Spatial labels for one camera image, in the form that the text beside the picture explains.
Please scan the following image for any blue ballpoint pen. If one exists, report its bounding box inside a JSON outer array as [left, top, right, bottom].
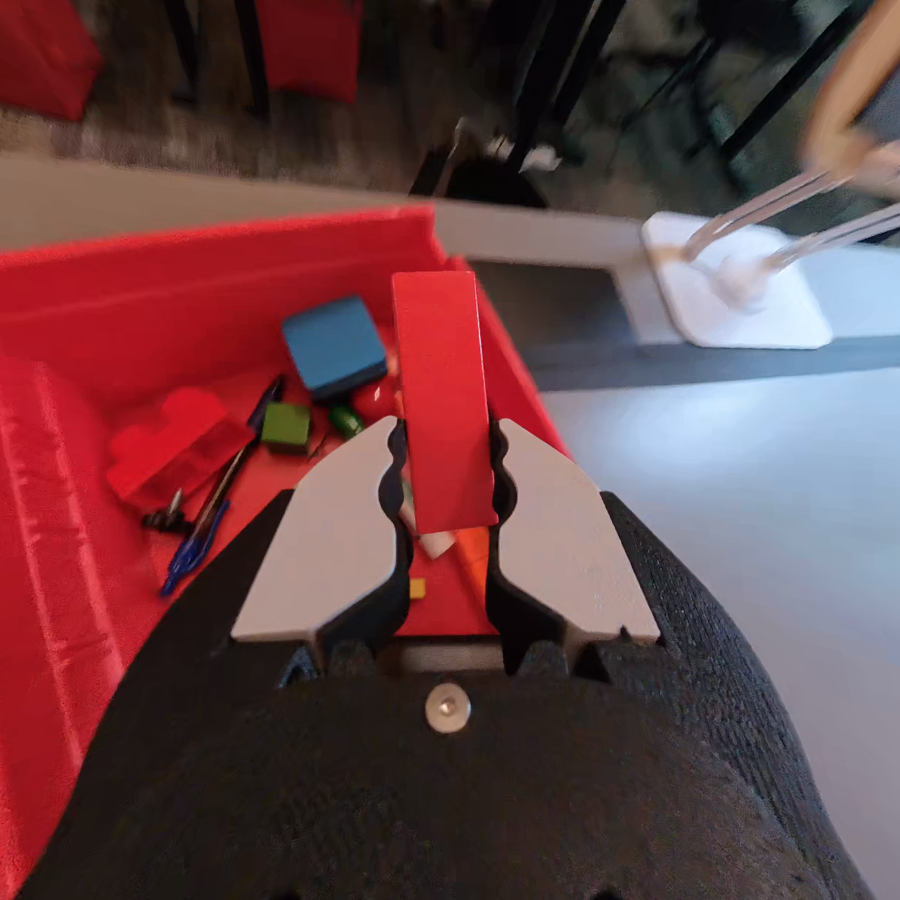
[[160, 376, 285, 599]]

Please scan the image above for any red rectangular block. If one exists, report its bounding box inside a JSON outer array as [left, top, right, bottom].
[[391, 270, 500, 535]]

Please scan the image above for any red storage crate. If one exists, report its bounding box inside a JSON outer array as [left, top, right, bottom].
[[0, 0, 104, 122], [256, 0, 363, 103]]

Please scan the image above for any green marker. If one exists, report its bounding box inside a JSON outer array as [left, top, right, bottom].
[[329, 403, 459, 561]]

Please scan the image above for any blue whiteboard eraser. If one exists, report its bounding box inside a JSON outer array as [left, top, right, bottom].
[[281, 295, 389, 402]]

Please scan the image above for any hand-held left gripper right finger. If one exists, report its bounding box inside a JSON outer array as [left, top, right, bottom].
[[485, 418, 662, 676]]

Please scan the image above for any red ball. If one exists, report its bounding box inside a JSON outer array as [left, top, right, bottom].
[[352, 380, 396, 424]]

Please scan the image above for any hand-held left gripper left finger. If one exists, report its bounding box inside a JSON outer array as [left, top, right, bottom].
[[231, 416, 413, 669]]

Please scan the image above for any red plastic bin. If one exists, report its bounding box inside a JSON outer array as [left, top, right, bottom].
[[0, 204, 574, 887]]

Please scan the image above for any row of orange blocks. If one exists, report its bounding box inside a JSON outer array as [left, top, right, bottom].
[[453, 524, 492, 614]]

